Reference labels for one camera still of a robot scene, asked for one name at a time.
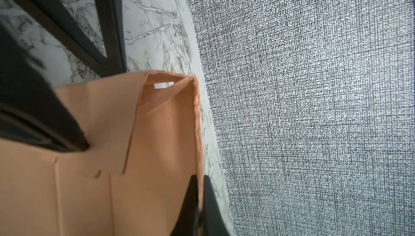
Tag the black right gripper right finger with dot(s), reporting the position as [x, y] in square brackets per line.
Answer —
[211, 221]

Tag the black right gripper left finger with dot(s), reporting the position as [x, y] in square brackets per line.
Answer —
[187, 222]

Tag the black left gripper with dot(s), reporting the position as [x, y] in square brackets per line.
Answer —
[31, 112]

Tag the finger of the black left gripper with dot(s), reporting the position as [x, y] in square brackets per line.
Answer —
[111, 23]

